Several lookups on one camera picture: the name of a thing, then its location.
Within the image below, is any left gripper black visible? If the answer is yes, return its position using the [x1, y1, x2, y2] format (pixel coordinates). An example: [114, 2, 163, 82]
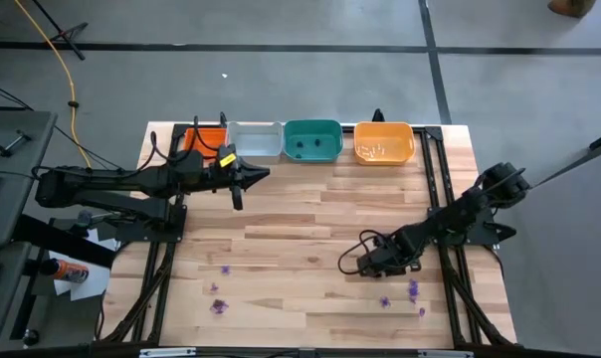
[200, 143, 271, 212]

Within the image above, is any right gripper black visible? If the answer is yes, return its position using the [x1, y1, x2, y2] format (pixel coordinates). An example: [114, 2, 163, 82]
[355, 231, 424, 278]

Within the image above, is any grey plastic bin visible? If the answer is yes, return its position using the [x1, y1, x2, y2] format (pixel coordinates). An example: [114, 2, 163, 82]
[225, 120, 285, 165]

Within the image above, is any red-orange slotted basket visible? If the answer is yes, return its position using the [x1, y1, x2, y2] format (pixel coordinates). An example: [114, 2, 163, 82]
[182, 127, 229, 165]

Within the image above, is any green plastic bin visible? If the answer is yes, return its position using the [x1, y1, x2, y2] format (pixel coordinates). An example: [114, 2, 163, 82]
[283, 118, 344, 164]

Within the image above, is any mustard yellow plastic bin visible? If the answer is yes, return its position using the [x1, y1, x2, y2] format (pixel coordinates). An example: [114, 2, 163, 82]
[352, 121, 417, 166]

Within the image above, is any white paper sheet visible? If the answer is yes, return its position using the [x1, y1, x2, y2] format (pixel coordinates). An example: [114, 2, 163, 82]
[49, 227, 121, 302]

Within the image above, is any orange spray can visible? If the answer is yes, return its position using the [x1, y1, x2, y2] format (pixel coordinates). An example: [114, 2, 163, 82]
[40, 258, 91, 284]

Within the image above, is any black support beam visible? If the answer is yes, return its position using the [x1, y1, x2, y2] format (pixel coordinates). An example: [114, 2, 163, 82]
[11, 213, 117, 269]

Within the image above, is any black tripod stand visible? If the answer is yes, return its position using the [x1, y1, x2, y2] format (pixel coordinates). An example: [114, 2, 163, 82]
[31, 0, 90, 62]

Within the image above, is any grey side table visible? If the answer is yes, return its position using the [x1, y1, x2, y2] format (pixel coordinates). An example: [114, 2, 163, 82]
[0, 109, 58, 250]

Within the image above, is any grey desk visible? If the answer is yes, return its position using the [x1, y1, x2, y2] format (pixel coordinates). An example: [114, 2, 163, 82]
[0, 242, 33, 352]

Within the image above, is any person's foot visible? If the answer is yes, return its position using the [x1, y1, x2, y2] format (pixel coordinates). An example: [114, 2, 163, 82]
[547, 0, 598, 20]

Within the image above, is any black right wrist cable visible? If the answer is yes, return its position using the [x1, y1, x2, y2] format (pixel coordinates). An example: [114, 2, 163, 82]
[336, 228, 381, 276]

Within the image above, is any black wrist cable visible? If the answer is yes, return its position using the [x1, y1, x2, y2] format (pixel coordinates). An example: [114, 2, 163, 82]
[336, 228, 381, 276]
[149, 115, 227, 163]

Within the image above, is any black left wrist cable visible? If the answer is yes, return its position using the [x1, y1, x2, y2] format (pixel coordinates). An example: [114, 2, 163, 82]
[149, 115, 227, 163]

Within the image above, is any silver metal bracket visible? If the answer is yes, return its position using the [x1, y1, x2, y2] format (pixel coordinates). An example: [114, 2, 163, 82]
[417, 349, 475, 358]
[138, 347, 197, 358]

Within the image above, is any black aluminium table frame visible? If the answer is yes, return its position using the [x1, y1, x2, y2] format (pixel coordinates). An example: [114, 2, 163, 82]
[100, 121, 519, 349]

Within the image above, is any yellow cable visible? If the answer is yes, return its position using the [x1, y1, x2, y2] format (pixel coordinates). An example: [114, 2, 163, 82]
[13, 0, 113, 199]

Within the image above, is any metal-handled tool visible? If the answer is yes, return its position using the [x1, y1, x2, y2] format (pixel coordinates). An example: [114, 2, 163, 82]
[1, 129, 34, 153]

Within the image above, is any black floor cable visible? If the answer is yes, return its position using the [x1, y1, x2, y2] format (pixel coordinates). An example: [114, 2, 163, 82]
[0, 79, 137, 198]

